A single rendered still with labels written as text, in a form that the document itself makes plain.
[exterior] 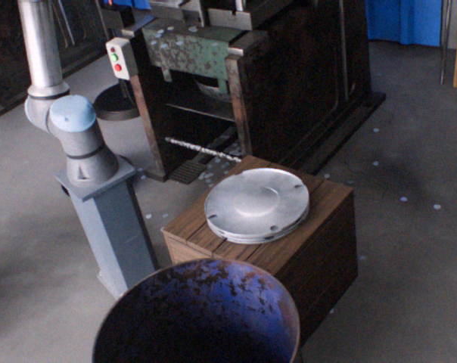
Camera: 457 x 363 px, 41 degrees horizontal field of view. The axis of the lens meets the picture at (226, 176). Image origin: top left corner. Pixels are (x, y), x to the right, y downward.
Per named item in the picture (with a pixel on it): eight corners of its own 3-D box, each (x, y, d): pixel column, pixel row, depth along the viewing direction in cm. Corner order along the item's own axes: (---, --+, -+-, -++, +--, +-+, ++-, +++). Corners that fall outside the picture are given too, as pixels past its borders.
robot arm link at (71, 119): (77, 160, 167) (61, 119, 159) (53, 146, 176) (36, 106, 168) (112, 140, 173) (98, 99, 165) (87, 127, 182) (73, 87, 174)
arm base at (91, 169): (82, 193, 172) (71, 165, 166) (60, 173, 182) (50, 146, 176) (128, 169, 178) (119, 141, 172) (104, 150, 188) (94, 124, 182)
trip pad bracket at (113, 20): (133, 60, 223) (118, 9, 211) (115, 56, 228) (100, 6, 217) (144, 53, 226) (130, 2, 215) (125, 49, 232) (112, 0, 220)
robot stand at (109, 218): (122, 306, 196) (79, 199, 170) (97, 277, 209) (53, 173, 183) (169, 275, 203) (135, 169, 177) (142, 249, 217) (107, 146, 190)
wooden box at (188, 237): (286, 367, 167) (270, 279, 146) (186, 311, 189) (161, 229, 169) (359, 275, 189) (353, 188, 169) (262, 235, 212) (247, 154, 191)
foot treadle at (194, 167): (190, 194, 219) (187, 183, 216) (170, 187, 225) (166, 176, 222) (278, 114, 254) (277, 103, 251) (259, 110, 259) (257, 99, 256)
